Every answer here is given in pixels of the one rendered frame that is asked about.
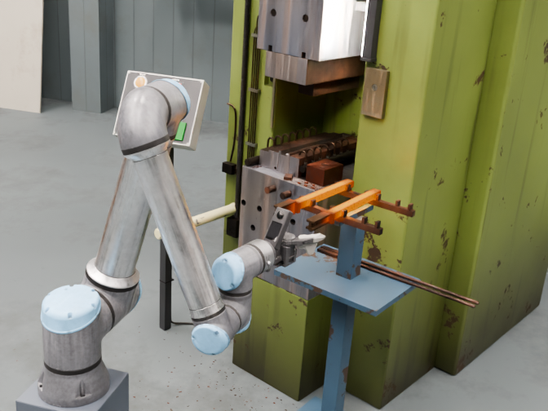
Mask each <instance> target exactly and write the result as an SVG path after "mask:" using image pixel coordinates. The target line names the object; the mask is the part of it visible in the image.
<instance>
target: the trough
mask: <svg viewBox="0 0 548 411"><path fill-rule="evenodd" d="M348 136H349V135H344V134H342V135H337V136H334V137H330V138H328V139H322V140H319V141H316V142H313V143H309V144H304V145H301V146H298V147H295V148H289V149H286V150H283V151H281V155H283V156H286V157H287V155H286V153H289V152H294V151H298V150H301V149H304V148H309V147H312V146H315V145H318V144H323V143H327V142H329V141H333V140H336V139H341V138H344V137H348Z"/></svg>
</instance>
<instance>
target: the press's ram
mask: <svg viewBox="0 0 548 411"><path fill-rule="evenodd" d="M367 1H368V0H259V22H258V36H257V48H258V49H262V50H266V51H273V52H277V53H281V54H285V55H292V56H296V57H300V58H306V59H308V60H315V61H324V60H334V59H340V58H346V57H352V56H357V55H361V53H362V46H363V38H364V30H365V16H366V8H367Z"/></svg>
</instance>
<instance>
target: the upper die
mask: <svg viewBox="0 0 548 411"><path fill-rule="evenodd" d="M360 57H362V55H357V56H352V57H346V58H340V59H334V60H324V61H315V60H308V59H306V58H300V57H296V56H292V55H285V54H281V53H277V52H273V51H266V64H265V76H267V77H273V78H277V79H281V80H284V81H287V82H293V83H297V84H300V85H304V86H307V85H312V84H317V83H322V82H330V81H334V80H339V79H344V78H349V77H357V76H361V75H365V63H366V61H362V60H360Z"/></svg>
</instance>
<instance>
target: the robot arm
mask: <svg viewBox="0 0 548 411"><path fill-rule="evenodd" d="M189 110H190V99H189V95H188V93H187V92H186V90H185V88H184V87H183V86H182V85H181V84H179V83H178V82H177V81H174V80H172V79H158V80H155V81H153V82H151V83H149V84H147V85H145V86H141V87H137V88H135V89H134V90H132V91H131V92H129V93H128V94H127V96H126V97H125V98H124V100H123V101H122V104H121V107H120V109H119V113H118V118H117V136H118V142H119V144H120V148H121V151H122V154H123V156H124V157H123V160H122V165H121V169H120V172H119V175H118V178H117V184H116V187H115V190H114V194H113V199H112V202H111V205H110V208H109V212H108V217H107V220H106V224H105V227H104V232H103V236H102V238H101V242H100V245H99V250H98V254H97V257H96V258H93V259H92V260H90V261H89V262H88V264H87V265H86V270H85V274H84V277H83V281H82V283H81V284H80V285H74V286H73V287H70V286H69V285H66V286H62V287H59V288H58V289H55V290H53V291H51V292H50V293H49V294H48V295H47V296H46V297H45V298H44V299H43V302H42V311H41V322H42V345H43V359H44V365H43V367H42V371H41V373H40V376H39V378H38V394H39V396H40V398H41V399H42V400H43V401H45V402H46V403H48V404H50V405H53V406H56V407H61V408H75V407H80V406H84V405H87V404H91V403H93V402H95V401H97V400H99V399H100V398H101V397H103V396H104V395H105V394H106V392H107V391H108V389H109V386H110V377H109V373H108V370H107V369H106V367H105V364H104V362H103V360H102V347H101V342H102V339H103V337H104V336H105V335H106V334H107V333H108V332H109V331H110V330H111V329H113V328H114V327H115V326H116V325H117V324H118V323H119V322H120V321H121V320H122V319H123V318H124V317H125V316H126V315H127V314H128V313H130V312H131V311H132V310H133V309H134V308H135V306H136V305H137V303H138V302H139V300H140V297H141V294H142V284H141V281H140V278H139V271H138V270H137V268H136V264H137V261H138V258H139V253H140V251H141V247H142V244H143V242H144V237H145V234H146V231H147V228H148V223H149V220H150V218H151V214H152V215H153V217H154V219H155V221H156V224H157V227H158V230H159V233H160V234H161V239H162V240H163V243H164V245H165V248H166V251H167V254H168V256H169V258H170V261H171V264H172V267H173V269H174V271H175V275H176V277H177V280H178V282H179V285H180V288H181V290H182V292H183V296H184V298H185V301H186V303H187V305H188V309H189V311H190V317H191V318H192V323H193V324H194V327H195V328H194V329H193V331H192V343H193V345H194V346H195V348H196V349H197V350H198V351H200V352H202V353H204V354H206V355H210V356H214V355H218V354H220V353H221V352H223V351H224V349H226V348H227V347H228V346H229V344H230V342H231V341H232V339H233V337H234V336H235V335H236V334H239V333H242V332H243V331H245V330H247V329H248V327H249V326H250V321H251V301H252V287H253V279H254V278H255V277H256V276H258V275H260V274H261V273H263V272H270V271H271V267H272V266H273V265H274V264H275V266H277V265H278V267H281V266H282V267H287V266H289V265H290V264H292V263H295V262H296V255H297V249H295V246H297V247H298V248H299V249H305V250H306V252H307V254H308V255H312V254H314V252H315V249H316V246H317V243H318V241H322V240H324V239H325V236H324V235H322V234H320V233H318V234H311V235H300V236H299V237H296V238H295V235H294V234H291V233H288V232H287V231H286V230H287V227H288V226H289V222H290V220H291V218H292V216H293V212H291V211H290V210H286V209H283V208H280V207H277V208H276V211H275V214H274V215H273V217H272V221H271V223H270V225H269V228H268V230H267V233H266V235H265V237H264V239H263V240H260V239H256V240H253V241H251V242H249V243H247V244H245V245H243V246H241V247H239V248H237V249H235V250H233V251H230V252H227V253H225V254H223V255H221V256H220V257H219V258H217V259H216V260H215V261H214V263H213V266H212V270H211V269H210V265H209V263H208V260H207V257H206V254H205V251H204V250H203V247H202V244H201V241H200V238H199V236H198V233H197V230H196V227H195V225H194V222H193V220H192V216H191V214H190V211H189V208H188V205H187V202H186V201H185V198H184V195H183V192H182V189H181V187H180V184H179V181H178V178H177V176H176V173H175V169H174V167H173V165H172V162H171V159H170V156H169V155H170V150H171V147H172V143H173V141H174V140H175V136H176V134H177V131H178V128H179V123H180V122H181V121H182V120H183V119H184V118H185V117H186V116H187V115H188V113H189ZM280 263H281V264H280ZM217 286H218V287H219V289H218V287H217Z"/></svg>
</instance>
